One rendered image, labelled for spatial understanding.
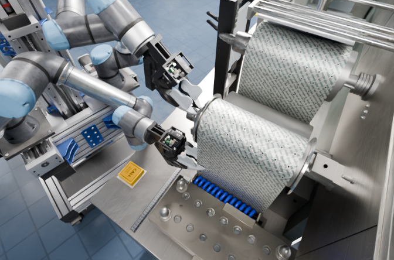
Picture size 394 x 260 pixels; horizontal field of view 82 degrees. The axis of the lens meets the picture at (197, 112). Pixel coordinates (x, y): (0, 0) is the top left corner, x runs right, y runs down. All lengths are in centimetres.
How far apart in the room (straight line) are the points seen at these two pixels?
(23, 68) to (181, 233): 66
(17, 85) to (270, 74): 70
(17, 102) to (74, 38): 26
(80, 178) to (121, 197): 95
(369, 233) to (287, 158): 21
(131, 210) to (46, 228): 122
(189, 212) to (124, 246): 113
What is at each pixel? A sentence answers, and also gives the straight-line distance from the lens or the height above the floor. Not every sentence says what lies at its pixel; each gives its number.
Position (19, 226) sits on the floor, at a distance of 217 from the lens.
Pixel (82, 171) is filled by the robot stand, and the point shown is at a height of 21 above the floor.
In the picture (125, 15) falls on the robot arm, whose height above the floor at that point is 149.
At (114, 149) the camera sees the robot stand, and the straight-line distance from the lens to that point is 187.
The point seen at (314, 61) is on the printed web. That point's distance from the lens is 63.
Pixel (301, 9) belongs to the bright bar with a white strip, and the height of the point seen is 145.
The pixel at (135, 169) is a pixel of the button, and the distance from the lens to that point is 93.
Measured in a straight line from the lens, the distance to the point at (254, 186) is 63.
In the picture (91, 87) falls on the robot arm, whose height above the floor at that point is 117.
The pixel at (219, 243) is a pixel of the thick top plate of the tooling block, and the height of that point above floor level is 103.
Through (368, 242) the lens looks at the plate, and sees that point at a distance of 38.
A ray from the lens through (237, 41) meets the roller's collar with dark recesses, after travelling 71.
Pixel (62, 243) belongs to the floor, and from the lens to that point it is 198.
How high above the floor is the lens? 174
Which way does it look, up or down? 51 degrees down
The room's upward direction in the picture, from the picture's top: straight up
